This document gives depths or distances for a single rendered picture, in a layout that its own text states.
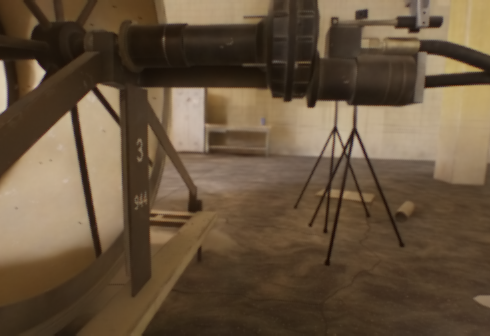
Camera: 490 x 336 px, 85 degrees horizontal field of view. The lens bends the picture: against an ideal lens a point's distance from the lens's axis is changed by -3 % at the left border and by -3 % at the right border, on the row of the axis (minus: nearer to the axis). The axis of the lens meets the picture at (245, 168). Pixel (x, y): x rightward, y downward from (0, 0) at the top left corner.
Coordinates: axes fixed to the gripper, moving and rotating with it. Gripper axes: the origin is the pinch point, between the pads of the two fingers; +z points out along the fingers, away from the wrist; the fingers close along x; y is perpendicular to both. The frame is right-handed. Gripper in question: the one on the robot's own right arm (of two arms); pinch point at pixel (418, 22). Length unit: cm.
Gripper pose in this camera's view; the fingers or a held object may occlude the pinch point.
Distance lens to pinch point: 90.6
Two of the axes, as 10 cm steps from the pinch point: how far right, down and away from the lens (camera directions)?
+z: -0.3, 9.9, 1.3
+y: -9.9, -0.4, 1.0
